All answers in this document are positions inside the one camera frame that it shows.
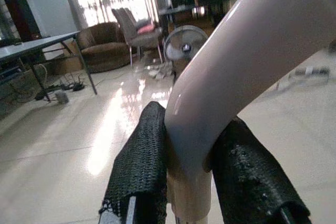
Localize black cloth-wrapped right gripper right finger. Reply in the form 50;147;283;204
204;116;312;224

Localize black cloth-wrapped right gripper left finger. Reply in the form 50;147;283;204
99;101;169;224

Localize grey floor fan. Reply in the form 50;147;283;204
163;25;209;83

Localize crumpled paper scraps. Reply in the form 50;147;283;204
141;50;175;80

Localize small grey box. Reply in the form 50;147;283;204
55;90;70;104

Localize clear plastic bottle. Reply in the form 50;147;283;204
288;66;331;84

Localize brown round armchair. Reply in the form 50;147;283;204
76;21;138;73

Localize grey dining chair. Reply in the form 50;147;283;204
111;7;164;68

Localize pink cushion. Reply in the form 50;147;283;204
137;24;155;35

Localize woven basket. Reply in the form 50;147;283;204
9;63;48;103

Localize dark grey table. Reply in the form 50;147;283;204
0;30;98;103

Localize dark desk with monitors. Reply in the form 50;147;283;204
159;0;250;36

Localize dark wooden cabinet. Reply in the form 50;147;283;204
0;0;43;41

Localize black cable bundle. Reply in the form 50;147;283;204
35;73;87;101

